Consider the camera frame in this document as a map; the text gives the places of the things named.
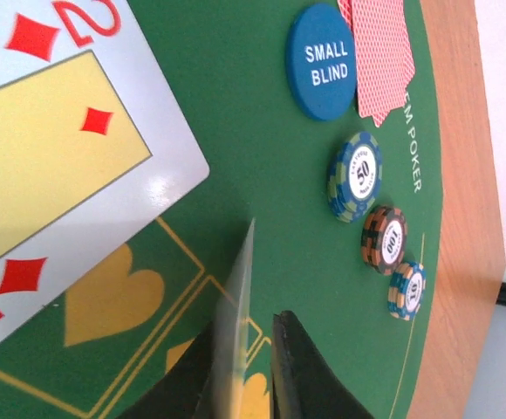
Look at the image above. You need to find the blue small blind button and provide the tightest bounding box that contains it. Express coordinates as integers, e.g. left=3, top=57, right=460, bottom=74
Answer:
left=285, top=3, right=357, bottom=121

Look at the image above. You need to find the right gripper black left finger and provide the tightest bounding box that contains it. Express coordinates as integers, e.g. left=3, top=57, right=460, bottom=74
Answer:
left=120, top=323, right=215, bottom=418

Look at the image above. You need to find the green round poker mat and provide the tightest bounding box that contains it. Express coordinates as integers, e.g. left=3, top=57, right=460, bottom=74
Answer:
left=0, top=1, right=443, bottom=418

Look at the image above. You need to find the two of diamonds card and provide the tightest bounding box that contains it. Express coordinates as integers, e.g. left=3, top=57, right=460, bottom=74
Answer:
left=0, top=1, right=209, bottom=342

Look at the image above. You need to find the red chip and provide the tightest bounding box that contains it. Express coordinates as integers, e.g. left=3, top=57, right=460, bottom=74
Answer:
left=360, top=205, right=408, bottom=276

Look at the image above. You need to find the blue white chip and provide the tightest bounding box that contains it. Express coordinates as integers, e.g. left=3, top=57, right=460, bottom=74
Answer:
left=387, top=261, right=427, bottom=321

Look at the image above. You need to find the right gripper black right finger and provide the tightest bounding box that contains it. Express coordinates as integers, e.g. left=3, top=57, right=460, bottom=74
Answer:
left=271, top=311, right=373, bottom=418

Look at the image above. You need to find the pink card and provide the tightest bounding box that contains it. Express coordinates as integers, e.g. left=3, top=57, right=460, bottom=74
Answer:
left=351, top=1, right=415, bottom=127
left=337, top=0, right=353, bottom=30

